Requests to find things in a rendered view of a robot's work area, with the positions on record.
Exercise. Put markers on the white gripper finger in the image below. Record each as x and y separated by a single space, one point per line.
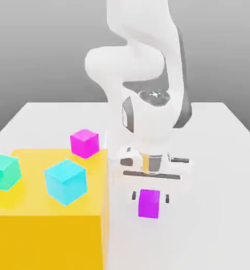
167 198
134 195

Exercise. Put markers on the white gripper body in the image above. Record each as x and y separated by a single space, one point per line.
152 182

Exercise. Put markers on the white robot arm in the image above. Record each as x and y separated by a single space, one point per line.
146 63

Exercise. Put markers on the small purple cube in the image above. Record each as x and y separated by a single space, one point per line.
149 204

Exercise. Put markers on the small cyan cube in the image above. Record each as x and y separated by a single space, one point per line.
66 183

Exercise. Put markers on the small magenta cube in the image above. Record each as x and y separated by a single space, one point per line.
85 143

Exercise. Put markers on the small green cube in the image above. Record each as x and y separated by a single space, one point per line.
4 173

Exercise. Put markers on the large yellow box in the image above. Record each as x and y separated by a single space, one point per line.
42 236

